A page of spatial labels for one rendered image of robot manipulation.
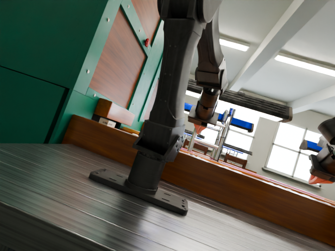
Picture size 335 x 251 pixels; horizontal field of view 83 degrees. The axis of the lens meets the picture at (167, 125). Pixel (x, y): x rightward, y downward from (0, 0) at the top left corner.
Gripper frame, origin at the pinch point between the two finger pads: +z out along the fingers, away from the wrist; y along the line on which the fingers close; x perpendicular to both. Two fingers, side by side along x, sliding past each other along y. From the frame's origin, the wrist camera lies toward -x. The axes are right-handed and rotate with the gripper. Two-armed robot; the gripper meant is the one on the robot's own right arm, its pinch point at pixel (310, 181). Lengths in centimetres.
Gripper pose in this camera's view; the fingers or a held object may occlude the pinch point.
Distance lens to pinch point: 83.6
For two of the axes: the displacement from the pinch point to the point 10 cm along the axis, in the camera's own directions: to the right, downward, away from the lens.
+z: -1.1, 7.0, 7.1
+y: -9.3, -3.1, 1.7
